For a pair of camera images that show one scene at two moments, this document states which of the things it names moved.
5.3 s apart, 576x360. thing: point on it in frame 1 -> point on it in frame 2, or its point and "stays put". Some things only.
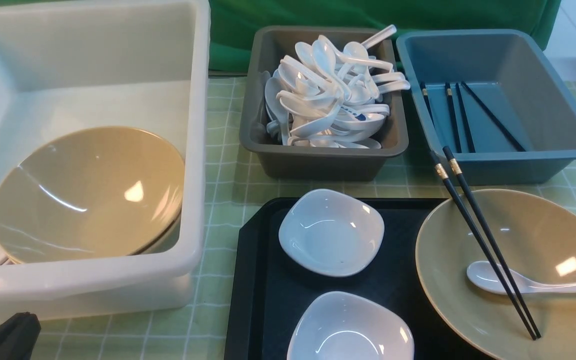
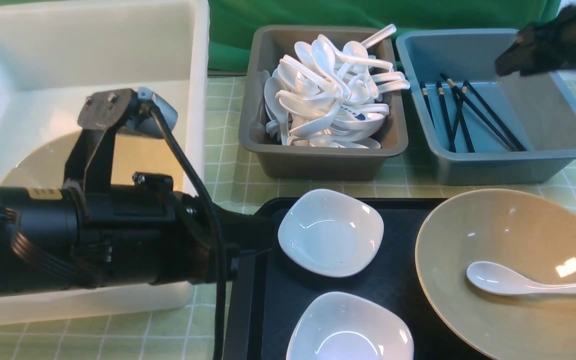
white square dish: x=341 y=326 stays put
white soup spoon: x=484 y=277 stays put
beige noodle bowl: x=544 y=241 stays put
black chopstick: x=458 y=172 -> x=454 y=141
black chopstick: x=456 y=195 -> x=478 y=113
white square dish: x=332 y=234 stays put
